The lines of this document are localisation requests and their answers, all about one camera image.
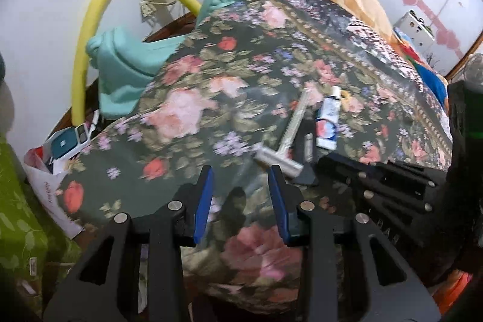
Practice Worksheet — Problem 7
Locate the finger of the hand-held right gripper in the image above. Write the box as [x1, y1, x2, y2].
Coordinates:
[351, 185, 439, 233]
[317, 152, 440, 191]

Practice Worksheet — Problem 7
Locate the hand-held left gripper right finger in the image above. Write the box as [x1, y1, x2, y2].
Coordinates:
[268, 164, 441, 322]

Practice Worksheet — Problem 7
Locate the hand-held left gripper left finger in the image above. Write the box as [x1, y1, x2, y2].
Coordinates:
[45, 164, 216, 322]

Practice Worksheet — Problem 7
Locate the white blue toothpaste tube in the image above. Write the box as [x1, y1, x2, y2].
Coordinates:
[315, 86, 342, 151]

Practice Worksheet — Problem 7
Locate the white disposable razor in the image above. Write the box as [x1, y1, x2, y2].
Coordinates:
[252, 87, 314, 180]

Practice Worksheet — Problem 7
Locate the orange object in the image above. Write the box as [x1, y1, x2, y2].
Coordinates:
[433, 268, 475, 316]

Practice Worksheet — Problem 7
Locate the dark floral blanket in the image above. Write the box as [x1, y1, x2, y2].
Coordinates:
[62, 0, 454, 304]

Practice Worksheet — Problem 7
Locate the small teal box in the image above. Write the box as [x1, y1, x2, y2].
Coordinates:
[50, 129, 82, 160]

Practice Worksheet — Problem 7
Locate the teal cloth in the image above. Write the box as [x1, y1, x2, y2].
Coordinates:
[85, 0, 248, 121]

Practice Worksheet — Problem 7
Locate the white plastic bag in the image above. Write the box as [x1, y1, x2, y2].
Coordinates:
[24, 110, 101, 238]

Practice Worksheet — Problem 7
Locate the green leaf-print cloth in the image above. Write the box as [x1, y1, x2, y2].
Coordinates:
[0, 140, 82, 309]

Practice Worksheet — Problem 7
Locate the yellow foam tube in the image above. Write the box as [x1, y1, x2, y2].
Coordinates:
[71, 0, 203, 127]

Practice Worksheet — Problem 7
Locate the white device on wall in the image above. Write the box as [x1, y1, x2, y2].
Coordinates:
[395, 10, 435, 52]

